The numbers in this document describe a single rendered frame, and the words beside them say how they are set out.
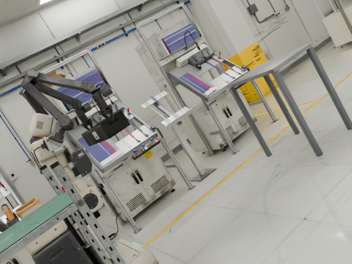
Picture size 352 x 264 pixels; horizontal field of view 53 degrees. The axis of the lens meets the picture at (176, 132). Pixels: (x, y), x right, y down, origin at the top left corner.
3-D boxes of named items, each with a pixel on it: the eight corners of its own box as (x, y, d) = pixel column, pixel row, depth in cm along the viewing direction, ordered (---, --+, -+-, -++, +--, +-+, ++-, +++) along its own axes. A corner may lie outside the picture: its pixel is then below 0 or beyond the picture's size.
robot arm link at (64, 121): (21, 88, 232) (14, 81, 222) (36, 74, 234) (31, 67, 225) (67, 133, 224) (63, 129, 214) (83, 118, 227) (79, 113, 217)
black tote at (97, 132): (89, 146, 276) (80, 134, 275) (107, 134, 284) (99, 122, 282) (109, 139, 225) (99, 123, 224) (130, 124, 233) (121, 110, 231)
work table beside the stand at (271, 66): (320, 156, 283) (272, 68, 272) (266, 156, 348) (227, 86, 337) (354, 127, 299) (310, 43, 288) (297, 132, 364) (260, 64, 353)
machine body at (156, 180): (178, 188, 413) (151, 143, 405) (130, 226, 384) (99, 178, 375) (157, 186, 472) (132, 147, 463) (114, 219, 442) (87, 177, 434)
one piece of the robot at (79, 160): (77, 180, 228) (58, 152, 225) (69, 180, 253) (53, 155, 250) (98, 166, 235) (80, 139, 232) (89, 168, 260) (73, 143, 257)
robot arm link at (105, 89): (89, 90, 232) (86, 85, 223) (104, 81, 234) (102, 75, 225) (98, 105, 229) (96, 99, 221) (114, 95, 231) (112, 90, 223)
